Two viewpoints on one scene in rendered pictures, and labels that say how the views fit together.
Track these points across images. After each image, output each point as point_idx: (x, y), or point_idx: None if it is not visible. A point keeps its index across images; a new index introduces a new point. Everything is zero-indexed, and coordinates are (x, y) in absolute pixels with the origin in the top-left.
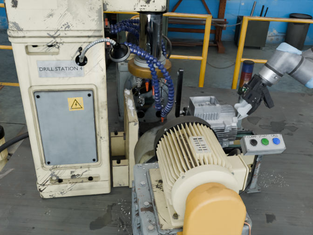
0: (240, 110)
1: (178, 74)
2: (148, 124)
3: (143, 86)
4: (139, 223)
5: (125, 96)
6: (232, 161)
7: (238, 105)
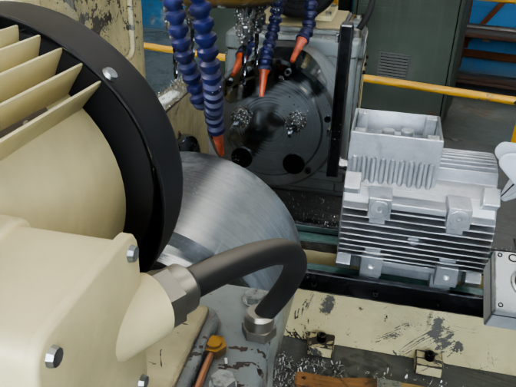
0: (511, 163)
1: (335, 40)
2: (290, 199)
3: (250, 76)
4: None
5: (172, 84)
6: (16, 261)
7: (511, 148)
